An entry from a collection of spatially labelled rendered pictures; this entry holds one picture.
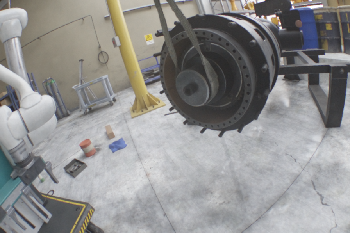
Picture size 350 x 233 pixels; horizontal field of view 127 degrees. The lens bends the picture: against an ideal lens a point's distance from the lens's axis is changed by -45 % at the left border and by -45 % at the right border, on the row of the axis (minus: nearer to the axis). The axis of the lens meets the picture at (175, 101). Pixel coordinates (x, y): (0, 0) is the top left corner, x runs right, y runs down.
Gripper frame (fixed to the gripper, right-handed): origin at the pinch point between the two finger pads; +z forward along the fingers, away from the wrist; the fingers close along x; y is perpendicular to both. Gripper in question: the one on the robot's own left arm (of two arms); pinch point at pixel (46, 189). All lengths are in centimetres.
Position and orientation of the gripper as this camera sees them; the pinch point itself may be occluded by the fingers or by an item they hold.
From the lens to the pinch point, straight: 78.7
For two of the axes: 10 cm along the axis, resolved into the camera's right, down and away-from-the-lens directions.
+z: 2.7, 9.1, 3.3
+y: 9.6, -2.3, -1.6
